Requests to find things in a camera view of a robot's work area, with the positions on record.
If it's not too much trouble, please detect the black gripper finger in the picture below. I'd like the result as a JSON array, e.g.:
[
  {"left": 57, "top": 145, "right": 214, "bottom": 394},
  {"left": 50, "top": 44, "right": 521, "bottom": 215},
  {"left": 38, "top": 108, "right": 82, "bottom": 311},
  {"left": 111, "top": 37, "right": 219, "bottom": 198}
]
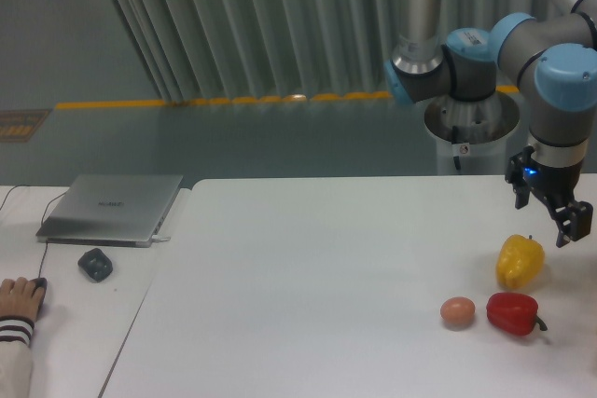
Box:
[
  {"left": 548, "top": 200, "right": 593, "bottom": 247},
  {"left": 505, "top": 146, "right": 533, "bottom": 210}
]

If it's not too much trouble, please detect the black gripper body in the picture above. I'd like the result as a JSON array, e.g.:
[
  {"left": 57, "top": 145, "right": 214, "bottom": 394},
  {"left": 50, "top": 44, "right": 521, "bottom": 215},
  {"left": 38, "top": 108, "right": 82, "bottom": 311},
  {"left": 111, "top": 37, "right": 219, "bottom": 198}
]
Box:
[{"left": 522, "top": 145, "right": 583, "bottom": 210}]

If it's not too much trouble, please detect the yellow bell pepper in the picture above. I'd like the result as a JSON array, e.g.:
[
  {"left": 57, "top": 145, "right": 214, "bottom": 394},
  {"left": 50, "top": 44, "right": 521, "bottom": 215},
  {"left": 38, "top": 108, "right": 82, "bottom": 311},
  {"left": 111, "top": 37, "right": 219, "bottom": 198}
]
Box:
[{"left": 495, "top": 234, "right": 545, "bottom": 290}]

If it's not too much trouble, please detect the black computer mouse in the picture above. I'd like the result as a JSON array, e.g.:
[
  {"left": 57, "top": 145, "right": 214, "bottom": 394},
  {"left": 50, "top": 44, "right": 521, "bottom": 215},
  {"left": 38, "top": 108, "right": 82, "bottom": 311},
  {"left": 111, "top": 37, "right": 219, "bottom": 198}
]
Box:
[{"left": 28, "top": 277, "right": 49, "bottom": 317}]

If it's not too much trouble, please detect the white sleeve forearm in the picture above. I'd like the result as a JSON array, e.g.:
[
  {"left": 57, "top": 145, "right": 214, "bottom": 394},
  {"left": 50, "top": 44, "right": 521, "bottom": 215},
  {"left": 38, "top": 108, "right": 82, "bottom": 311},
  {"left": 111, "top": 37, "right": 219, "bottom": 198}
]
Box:
[{"left": 1, "top": 315, "right": 35, "bottom": 398}]

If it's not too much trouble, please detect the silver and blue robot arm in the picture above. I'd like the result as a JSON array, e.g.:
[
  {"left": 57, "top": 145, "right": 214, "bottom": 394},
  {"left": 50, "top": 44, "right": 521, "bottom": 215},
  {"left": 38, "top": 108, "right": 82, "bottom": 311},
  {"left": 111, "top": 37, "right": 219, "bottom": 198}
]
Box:
[{"left": 384, "top": 0, "right": 596, "bottom": 245}]

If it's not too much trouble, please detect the red bell pepper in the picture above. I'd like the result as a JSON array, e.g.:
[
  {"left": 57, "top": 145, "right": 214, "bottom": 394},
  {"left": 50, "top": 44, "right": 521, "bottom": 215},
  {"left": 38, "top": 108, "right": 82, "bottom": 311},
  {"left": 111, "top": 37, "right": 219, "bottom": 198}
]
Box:
[{"left": 486, "top": 292, "right": 548, "bottom": 336}]

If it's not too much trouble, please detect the person's hand on mouse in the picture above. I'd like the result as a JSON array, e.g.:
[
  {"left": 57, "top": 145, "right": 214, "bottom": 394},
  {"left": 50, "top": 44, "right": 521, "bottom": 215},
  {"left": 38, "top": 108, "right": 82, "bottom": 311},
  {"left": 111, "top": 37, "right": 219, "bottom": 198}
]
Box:
[{"left": 0, "top": 277, "right": 46, "bottom": 323}]

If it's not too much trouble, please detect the brown egg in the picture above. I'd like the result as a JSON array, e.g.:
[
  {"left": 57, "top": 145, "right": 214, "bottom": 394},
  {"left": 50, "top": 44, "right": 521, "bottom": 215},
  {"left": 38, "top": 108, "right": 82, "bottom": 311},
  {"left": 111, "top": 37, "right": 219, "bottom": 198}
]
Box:
[{"left": 440, "top": 296, "right": 476, "bottom": 327}]

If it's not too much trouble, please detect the grey pleated curtain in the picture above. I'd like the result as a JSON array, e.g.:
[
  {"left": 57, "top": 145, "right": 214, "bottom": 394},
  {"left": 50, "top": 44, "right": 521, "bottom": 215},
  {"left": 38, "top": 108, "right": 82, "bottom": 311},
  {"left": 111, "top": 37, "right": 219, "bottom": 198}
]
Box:
[{"left": 87, "top": 0, "right": 573, "bottom": 105}]

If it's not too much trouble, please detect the silver closed laptop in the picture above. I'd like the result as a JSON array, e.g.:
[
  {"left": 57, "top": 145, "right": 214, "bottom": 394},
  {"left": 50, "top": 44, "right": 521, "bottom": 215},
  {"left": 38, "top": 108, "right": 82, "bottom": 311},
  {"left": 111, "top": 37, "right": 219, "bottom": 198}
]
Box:
[{"left": 36, "top": 174, "right": 183, "bottom": 247}]

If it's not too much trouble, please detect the black folded gadget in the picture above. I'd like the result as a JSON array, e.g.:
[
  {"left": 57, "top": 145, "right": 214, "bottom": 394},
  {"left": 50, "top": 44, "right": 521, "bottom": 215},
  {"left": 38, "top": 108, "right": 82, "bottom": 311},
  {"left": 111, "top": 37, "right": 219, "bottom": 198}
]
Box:
[{"left": 77, "top": 248, "right": 113, "bottom": 282}]

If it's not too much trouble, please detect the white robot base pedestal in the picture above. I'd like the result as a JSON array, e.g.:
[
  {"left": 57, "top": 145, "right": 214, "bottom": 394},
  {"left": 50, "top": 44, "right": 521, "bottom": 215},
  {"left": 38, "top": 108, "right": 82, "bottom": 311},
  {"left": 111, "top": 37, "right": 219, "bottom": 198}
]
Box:
[{"left": 424, "top": 91, "right": 521, "bottom": 175}]

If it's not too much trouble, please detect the black laptop cable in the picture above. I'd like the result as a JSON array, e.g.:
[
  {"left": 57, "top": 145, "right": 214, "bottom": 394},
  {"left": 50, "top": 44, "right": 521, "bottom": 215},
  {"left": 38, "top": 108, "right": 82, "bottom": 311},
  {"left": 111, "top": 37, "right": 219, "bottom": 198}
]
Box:
[{"left": 0, "top": 183, "right": 71, "bottom": 226}]

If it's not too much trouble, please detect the black mouse cable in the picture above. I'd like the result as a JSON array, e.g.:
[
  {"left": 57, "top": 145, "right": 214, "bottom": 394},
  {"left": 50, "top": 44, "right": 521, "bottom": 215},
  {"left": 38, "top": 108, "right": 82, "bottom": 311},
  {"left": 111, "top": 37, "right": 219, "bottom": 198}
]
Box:
[{"left": 35, "top": 240, "right": 50, "bottom": 281}]

